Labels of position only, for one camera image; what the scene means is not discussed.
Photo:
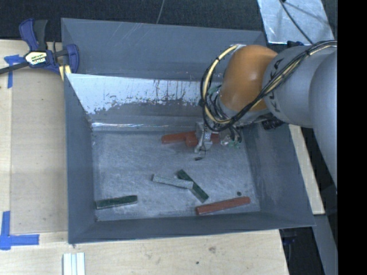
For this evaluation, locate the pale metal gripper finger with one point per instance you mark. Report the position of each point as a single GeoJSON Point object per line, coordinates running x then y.
{"type": "Point", "coordinates": [198, 148]}
{"type": "Point", "coordinates": [203, 152]}

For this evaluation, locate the red-brown flat block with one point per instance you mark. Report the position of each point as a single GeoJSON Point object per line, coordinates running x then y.
{"type": "Point", "coordinates": [223, 205]}
{"type": "Point", "coordinates": [191, 142]}
{"type": "Point", "coordinates": [176, 138]}

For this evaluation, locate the dark green flat block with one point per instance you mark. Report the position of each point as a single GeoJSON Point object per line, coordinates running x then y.
{"type": "Point", "coordinates": [116, 202]}
{"type": "Point", "coordinates": [198, 190]}

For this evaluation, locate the pale grey flat block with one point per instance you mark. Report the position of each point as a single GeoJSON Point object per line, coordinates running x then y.
{"type": "Point", "coordinates": [172, 181]}

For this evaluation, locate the grey metal bin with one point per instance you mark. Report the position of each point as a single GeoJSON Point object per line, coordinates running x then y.
{"type": "Point", "coordinates": [137, 159]}

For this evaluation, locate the pale wood flat board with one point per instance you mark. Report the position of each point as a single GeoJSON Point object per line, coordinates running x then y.
{"type": "Point", "coordinates": [37, 153]}

